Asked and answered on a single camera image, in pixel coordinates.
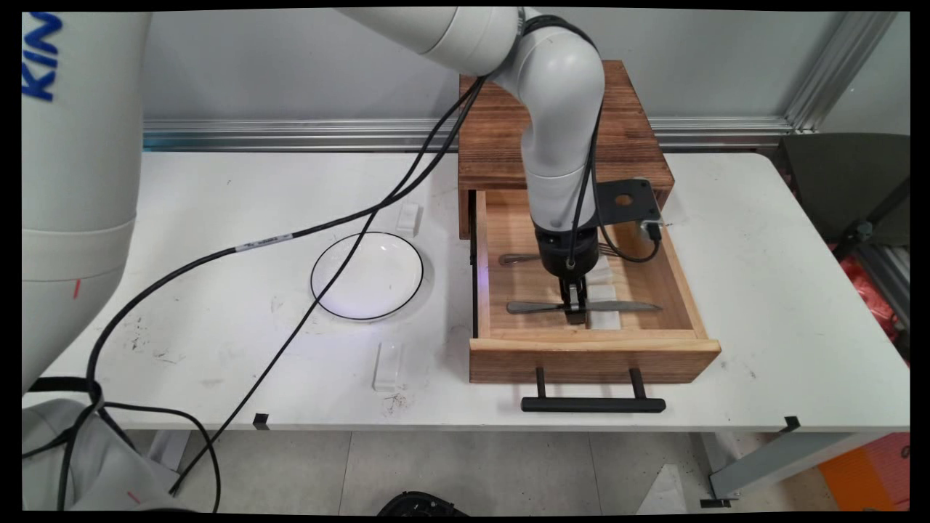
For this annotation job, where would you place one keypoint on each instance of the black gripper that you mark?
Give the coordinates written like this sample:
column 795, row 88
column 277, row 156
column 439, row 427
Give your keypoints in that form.
column 567, row 250

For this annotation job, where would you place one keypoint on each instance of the metal table knife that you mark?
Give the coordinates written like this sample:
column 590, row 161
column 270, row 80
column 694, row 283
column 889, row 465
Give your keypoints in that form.
column 625, row 306

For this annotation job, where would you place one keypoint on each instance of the metal fork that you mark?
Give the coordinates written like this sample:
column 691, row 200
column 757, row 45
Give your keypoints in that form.
column 517, row 258

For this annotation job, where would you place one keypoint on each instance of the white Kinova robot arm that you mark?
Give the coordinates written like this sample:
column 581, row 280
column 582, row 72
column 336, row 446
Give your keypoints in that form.
column 73, row 181

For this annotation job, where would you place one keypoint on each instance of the white cutlery rest block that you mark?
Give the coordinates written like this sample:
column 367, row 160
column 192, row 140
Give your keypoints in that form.
column 603, row 272
column 607, row 293
column 389, row 367
column 408, row 218

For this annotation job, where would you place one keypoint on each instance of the light wooden drawer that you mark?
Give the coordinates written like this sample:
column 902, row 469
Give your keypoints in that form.
column 523, row 341

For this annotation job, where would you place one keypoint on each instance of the dark wooden drawer cabinet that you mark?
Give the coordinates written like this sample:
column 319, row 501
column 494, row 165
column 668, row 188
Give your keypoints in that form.
column 494, row 145

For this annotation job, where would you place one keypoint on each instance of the white plate black rim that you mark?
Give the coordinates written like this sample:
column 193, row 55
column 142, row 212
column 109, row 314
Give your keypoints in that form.
column 367, row 276

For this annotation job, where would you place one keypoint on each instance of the black tape piece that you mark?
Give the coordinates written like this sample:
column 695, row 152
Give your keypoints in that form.
column 261, row 420
column 791, row 423

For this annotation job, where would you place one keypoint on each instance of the black round floor object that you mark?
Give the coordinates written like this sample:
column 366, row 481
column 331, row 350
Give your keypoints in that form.
column 421, row 505

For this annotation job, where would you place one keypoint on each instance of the grey table leg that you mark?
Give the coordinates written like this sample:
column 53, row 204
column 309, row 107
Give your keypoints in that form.
column 770, row 461

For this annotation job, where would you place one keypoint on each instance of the red plastic bag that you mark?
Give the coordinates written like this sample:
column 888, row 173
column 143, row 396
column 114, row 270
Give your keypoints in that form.
column 872, row 290

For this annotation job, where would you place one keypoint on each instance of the orange box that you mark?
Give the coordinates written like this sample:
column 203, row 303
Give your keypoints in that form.
column 868, row 472

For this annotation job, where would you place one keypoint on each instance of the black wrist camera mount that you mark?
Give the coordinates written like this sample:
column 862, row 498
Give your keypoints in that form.
column 625, row 203

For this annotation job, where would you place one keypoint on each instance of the horizontal aluminium rail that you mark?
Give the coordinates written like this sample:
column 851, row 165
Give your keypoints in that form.
column 305, row 134

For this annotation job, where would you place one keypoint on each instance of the slanted aluminium post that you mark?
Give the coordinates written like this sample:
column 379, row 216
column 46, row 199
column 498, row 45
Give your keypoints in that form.
column 835, row 73

